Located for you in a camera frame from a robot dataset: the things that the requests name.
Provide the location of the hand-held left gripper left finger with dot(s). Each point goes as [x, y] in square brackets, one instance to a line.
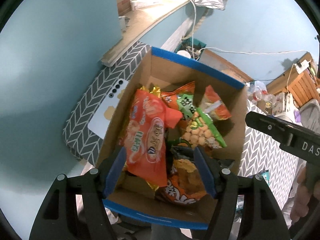
[115, 172]

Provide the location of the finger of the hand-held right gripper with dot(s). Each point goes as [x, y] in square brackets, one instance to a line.
[265, 125]

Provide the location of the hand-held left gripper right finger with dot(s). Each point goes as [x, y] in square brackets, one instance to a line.
[205, 172]

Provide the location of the orange snack packet black top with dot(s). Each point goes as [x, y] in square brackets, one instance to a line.
[185, 175]

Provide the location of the cardboard box with blue rim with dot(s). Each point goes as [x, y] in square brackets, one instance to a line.
[232, 135]

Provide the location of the green pea snack packet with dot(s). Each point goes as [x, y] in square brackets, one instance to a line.
[197, 132]

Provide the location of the large red snack packet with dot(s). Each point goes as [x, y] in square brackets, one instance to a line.
[147, 140]

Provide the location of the small orange snack packet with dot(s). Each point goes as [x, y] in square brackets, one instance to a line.
[217, 110]

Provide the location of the orange and green snack bag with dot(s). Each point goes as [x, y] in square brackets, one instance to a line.
[185, 102]

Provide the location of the person's right hand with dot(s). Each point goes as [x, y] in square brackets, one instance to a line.
[302, 205]

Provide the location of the pile of clear plastic clutter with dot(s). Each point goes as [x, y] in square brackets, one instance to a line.
[265, 95]

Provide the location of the grey cushion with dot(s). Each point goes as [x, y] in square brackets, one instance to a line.
[307, 110]

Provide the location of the wooden chair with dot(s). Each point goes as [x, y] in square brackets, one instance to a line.
[300, 85]

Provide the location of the pale blue smartphone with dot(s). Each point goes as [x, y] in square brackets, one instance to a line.
[105, 120]

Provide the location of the grey chevron patterned cloth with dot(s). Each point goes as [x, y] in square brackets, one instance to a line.
[82, 120]

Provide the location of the white charger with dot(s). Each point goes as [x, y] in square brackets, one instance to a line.
[302, 65]

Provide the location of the teal plastic basket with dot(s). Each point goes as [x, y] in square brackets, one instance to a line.
[197, 42]

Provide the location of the white plastic cup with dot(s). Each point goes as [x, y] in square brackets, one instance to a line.
[183, 53]

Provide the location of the white ribbed panel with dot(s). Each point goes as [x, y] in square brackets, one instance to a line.
[177, 35]

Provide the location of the small white mug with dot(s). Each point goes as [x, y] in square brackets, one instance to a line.
[123, 23]

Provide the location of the wooden desk board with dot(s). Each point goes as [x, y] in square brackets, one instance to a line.
[150, 17]

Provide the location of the stack of white papers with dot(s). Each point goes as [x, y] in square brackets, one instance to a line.
[147, 1]

